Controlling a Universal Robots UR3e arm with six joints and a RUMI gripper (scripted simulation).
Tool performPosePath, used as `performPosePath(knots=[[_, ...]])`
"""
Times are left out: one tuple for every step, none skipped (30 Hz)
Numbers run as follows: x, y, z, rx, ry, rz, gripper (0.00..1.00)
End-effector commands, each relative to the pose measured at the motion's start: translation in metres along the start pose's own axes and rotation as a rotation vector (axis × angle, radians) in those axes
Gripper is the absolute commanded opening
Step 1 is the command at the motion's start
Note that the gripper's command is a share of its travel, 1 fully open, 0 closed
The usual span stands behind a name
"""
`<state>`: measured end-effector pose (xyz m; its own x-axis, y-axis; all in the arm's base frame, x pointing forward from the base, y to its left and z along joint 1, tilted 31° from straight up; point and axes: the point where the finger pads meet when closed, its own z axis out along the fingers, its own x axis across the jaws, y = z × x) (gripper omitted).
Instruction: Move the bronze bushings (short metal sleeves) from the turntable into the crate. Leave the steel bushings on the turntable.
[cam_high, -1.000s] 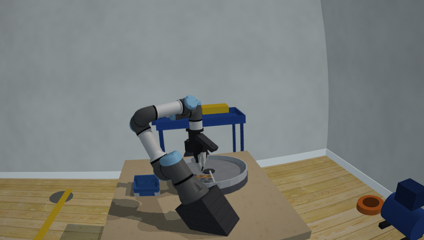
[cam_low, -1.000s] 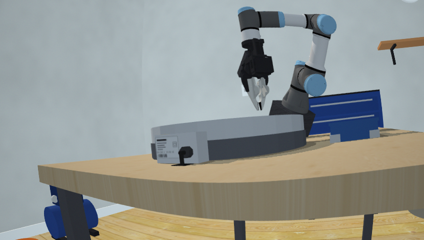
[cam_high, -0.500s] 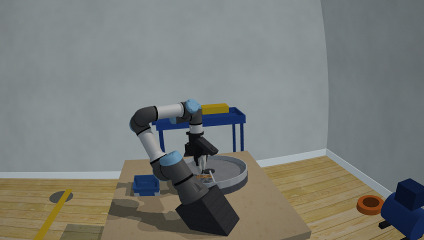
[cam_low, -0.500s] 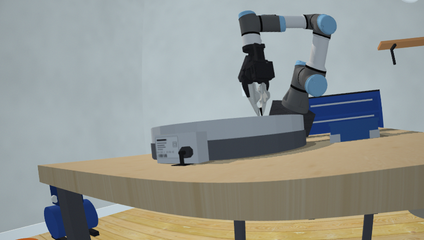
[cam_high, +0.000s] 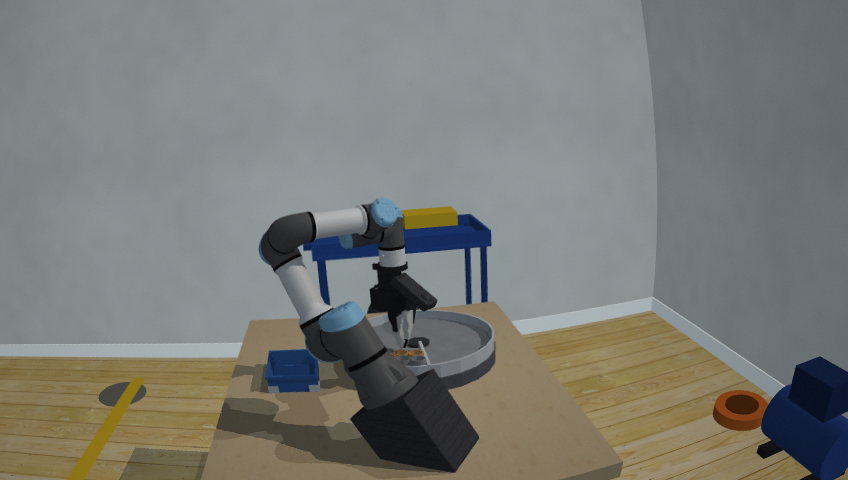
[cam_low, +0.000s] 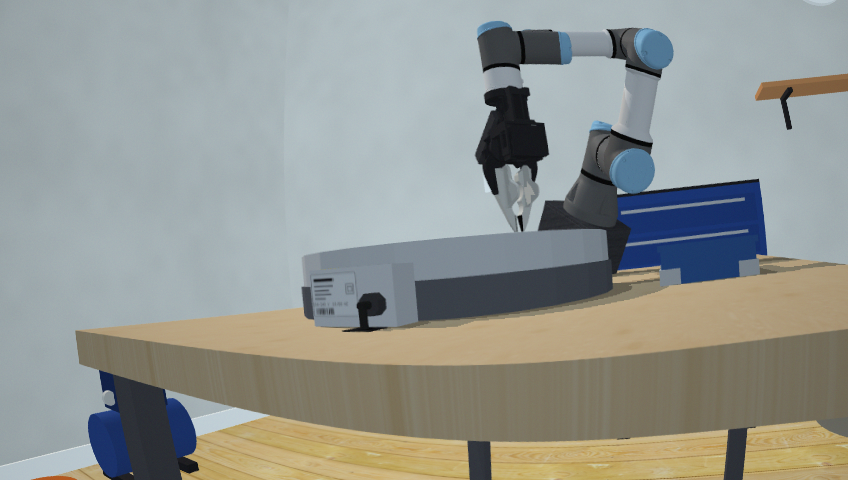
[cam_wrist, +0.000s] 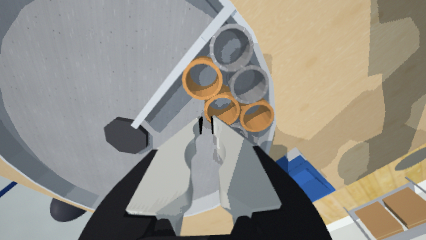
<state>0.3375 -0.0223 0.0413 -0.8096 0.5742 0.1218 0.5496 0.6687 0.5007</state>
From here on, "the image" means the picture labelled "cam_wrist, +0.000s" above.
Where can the grey metal sleeve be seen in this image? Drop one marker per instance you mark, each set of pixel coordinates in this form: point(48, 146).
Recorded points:
point(255, 91)
point(246, 48)
point(242, 131)

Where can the bronze bushing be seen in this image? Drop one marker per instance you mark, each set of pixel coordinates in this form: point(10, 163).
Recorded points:
point(197, 91)
point(260, 119)
point(228, 114)

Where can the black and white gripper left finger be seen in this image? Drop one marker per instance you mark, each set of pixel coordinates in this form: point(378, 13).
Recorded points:
point(158, 187)

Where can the blue crate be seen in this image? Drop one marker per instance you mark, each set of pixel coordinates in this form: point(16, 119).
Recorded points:
point(296, 165)

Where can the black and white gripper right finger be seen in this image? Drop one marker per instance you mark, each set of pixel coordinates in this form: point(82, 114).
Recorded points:
point(251, 183)

